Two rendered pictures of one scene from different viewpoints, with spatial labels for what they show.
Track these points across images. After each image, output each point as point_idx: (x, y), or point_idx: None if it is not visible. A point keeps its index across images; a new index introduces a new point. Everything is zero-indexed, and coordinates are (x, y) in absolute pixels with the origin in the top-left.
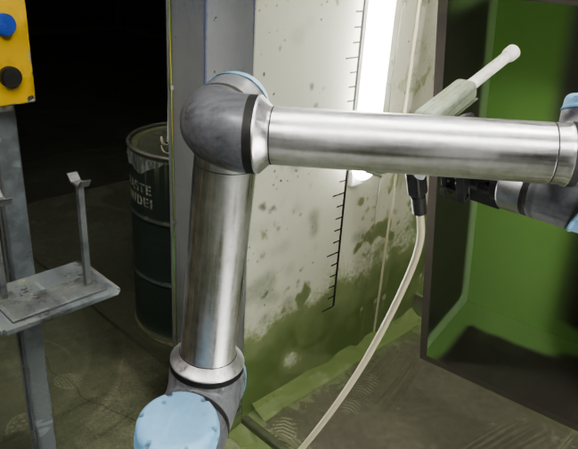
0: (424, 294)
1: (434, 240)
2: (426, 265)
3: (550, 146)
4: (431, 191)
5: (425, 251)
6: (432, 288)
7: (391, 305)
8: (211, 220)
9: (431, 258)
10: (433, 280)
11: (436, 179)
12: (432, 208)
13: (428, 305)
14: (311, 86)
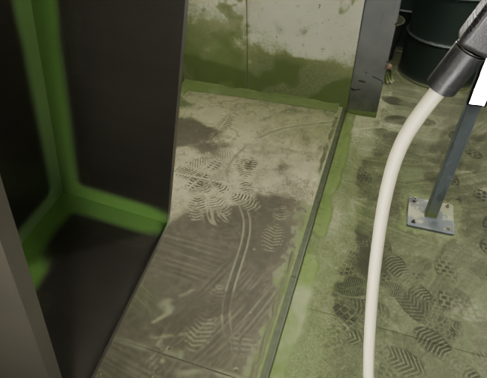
0: (51, 376)
1: None
2: (40, 343)
3: None
4: (4, 229)
5: (33, 332)
6: (17, 371)
7: (378, 274)
8: None
9: (43, 324)
10: (13, 363)
11: (4, 192)
12: (18, 256)
13: (59, 373)
14: None
